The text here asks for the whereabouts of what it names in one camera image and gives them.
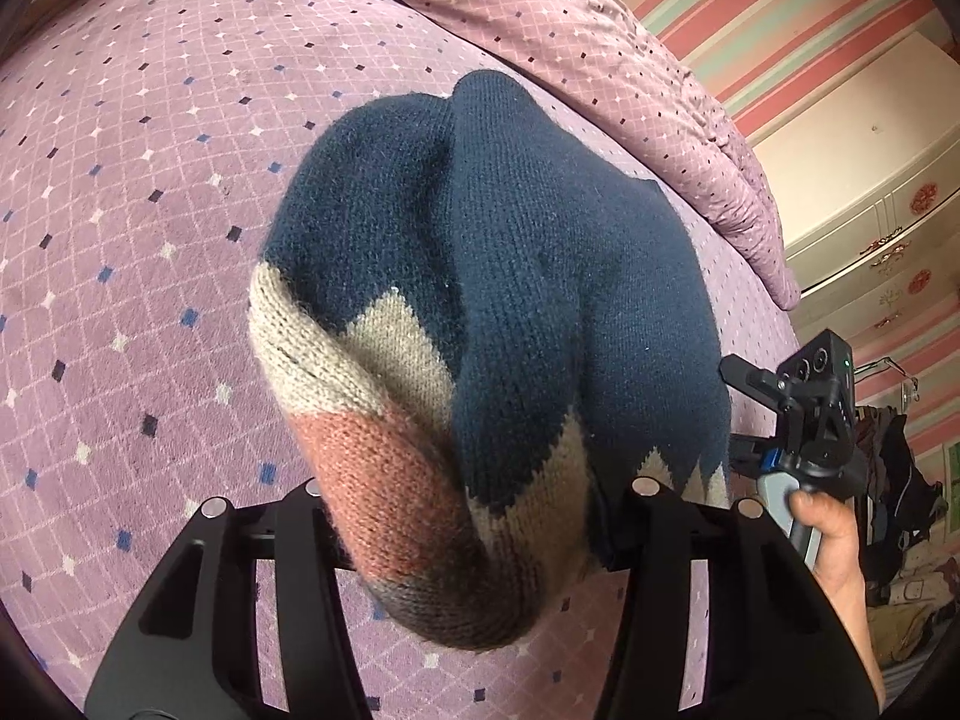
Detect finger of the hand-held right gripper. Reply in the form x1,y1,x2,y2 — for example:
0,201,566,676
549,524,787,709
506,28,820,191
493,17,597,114
729,429,781,479
718,355,788,412

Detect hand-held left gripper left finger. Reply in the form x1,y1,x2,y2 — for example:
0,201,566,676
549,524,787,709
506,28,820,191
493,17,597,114
82,480,373,720

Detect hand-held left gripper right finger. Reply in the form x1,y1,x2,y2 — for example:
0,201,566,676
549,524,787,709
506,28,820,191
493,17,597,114
591,475,880,720

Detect navy argyle knit sweater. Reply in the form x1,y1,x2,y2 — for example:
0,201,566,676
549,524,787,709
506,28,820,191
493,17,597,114
246,69,734,653

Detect pile of dark clothes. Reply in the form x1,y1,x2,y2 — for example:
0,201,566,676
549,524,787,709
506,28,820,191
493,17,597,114
853,403,955,667

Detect person's right hand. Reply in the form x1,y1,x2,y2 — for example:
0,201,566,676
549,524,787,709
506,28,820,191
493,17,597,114
792,490,872,620

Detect white wardrobe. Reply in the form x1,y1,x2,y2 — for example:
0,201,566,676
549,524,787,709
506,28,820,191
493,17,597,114
748,21,960,410

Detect pink dotted quilt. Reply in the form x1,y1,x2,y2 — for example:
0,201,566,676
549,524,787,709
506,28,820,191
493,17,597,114
283,0,805,312

